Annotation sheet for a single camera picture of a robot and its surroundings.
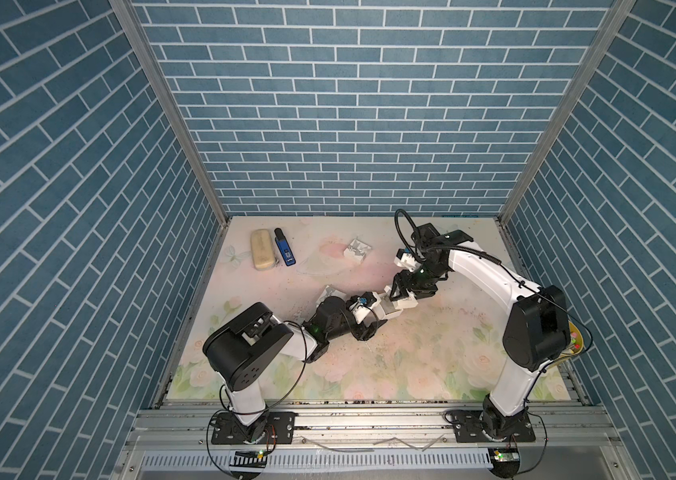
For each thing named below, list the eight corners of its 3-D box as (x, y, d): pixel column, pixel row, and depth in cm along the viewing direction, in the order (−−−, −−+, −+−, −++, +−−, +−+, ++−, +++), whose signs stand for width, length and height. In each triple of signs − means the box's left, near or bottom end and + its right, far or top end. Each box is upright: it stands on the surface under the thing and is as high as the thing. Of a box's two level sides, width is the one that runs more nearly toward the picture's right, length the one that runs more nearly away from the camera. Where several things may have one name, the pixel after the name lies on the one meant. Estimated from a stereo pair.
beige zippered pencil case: (256, 272, 107) (253, 266, 103) (253, 237, 118) (250, 230, 114) (276, 268, 108) (274, 261, 105) (271, 234, 119) (269, 226, 116)
